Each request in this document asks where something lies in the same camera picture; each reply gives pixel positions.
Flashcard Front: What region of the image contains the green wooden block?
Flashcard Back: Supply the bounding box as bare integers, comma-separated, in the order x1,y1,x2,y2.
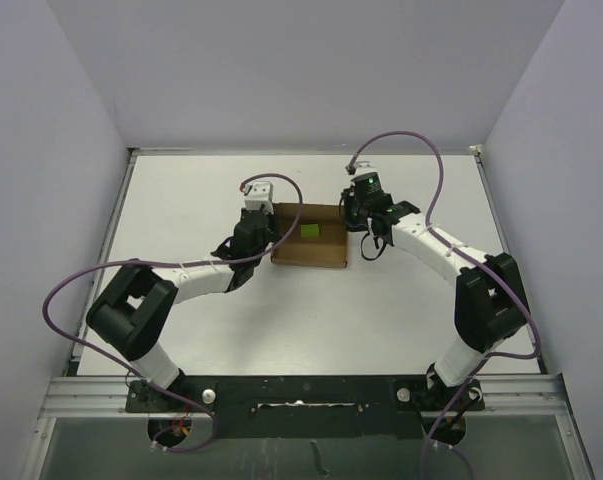
300,224,320,238

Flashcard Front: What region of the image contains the brown cardboard box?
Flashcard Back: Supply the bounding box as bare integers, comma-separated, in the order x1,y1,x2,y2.
271,204,349,269

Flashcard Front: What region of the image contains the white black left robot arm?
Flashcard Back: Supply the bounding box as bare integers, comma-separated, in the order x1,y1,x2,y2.
87,206,280,411

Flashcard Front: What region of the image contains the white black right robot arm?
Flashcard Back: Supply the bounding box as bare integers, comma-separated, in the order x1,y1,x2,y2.
340,167,526,409

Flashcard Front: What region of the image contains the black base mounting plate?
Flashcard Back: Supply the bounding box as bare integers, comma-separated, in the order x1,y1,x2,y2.
125,375,485,447

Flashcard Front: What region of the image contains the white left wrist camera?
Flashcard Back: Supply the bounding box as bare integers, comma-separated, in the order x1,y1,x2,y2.
241,181,274,215

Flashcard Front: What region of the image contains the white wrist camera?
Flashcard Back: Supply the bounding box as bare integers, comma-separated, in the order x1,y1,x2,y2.
241,181,274,215
345,159,376,177

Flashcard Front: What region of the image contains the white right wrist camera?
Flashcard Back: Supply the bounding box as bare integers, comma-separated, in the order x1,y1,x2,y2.
345,159,376,177

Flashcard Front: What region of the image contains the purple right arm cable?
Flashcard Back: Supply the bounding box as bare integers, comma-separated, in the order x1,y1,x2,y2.
348,130,541,480

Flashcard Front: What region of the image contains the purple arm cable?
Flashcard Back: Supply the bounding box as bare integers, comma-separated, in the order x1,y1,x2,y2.
41,173,305,454
348,130,541,480

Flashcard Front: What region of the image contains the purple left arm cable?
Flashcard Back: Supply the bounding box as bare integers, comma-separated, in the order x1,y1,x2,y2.
41,173,305,454

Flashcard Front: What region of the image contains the aluminium frame rail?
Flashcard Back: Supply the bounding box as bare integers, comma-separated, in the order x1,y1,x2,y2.
40,374,567,418

